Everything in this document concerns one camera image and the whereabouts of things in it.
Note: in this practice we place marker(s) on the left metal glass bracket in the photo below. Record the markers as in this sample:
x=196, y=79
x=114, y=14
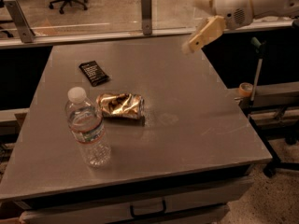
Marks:
x=25, y=32

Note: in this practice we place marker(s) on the green handled metal stand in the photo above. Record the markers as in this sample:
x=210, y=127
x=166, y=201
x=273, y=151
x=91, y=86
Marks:
x=276, y=163

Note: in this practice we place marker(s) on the middle metal glass bracket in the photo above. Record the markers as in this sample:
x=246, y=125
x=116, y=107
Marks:
x=146, y=16

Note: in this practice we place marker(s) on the black drawer handle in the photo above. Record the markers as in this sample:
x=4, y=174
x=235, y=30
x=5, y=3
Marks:
x=147, y=209

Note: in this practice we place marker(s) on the orange soda can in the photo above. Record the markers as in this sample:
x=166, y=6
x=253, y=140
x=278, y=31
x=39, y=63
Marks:
x=121, y=105

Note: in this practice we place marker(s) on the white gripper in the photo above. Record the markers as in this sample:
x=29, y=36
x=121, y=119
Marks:
x=232, y=6

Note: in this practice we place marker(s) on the metal glass bracket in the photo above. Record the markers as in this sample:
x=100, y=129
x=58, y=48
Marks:
x=25, y=32
x=146, y=16

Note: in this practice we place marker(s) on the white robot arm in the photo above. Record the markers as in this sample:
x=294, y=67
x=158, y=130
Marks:
x=268, y=8

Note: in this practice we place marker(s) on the clear plastic water bottle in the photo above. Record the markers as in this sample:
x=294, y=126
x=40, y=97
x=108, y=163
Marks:
x=85, y=122

